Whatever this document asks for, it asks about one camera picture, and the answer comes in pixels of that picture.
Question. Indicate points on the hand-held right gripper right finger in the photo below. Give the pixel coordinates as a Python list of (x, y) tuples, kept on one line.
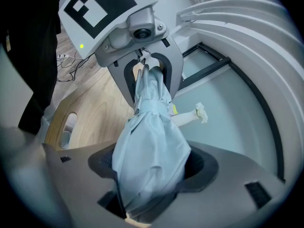
[(225, 186)]

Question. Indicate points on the wooden table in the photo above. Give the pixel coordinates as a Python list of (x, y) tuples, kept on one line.
[(99, 108)]

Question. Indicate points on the white flower bunch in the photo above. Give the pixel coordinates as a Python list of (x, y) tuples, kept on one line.
[(202, 113)]

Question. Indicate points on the frosted glass panel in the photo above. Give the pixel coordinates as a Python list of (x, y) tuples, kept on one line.
[(225, 127)]

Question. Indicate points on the light blue umbrella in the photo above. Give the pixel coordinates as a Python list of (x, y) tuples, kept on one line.
[(147, 139)]

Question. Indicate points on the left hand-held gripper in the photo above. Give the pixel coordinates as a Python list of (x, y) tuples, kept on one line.
[(99, 8)]

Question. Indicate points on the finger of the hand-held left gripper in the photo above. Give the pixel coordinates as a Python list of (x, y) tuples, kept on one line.
[(177, 68)]

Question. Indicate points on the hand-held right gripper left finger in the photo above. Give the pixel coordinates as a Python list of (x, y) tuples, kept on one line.
[(80, 186)]

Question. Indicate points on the white power strip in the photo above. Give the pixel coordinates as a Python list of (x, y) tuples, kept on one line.
[(63, 55)]

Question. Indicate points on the illustrated paperback book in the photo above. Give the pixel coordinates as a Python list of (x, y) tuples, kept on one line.
[(175, 109)]

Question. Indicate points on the white pipe run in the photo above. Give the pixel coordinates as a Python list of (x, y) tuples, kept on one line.
[(249, 32)]

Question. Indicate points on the black framed window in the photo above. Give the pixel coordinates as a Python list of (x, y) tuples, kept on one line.
[(202, 63)]

